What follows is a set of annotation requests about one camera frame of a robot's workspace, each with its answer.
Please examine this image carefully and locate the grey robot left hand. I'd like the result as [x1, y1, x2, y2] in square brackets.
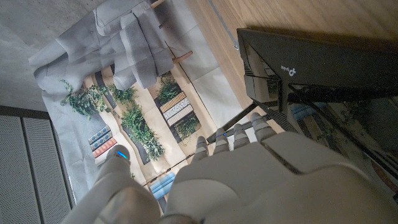
[60, 112, 398, 224]

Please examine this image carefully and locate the printed backdrop with armchair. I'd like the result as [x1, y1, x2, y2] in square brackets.
[29, 0, 259, 205]

